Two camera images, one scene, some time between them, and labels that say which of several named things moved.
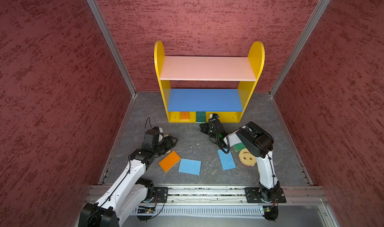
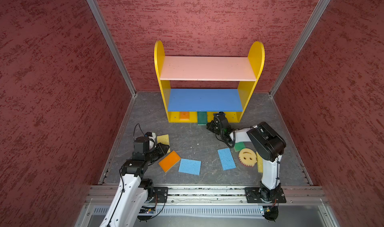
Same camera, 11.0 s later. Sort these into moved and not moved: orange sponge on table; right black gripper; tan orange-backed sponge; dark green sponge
Moved: right black gripper
Not moved: tan orange-backed sponge; orange sponge on table; dark green sponge
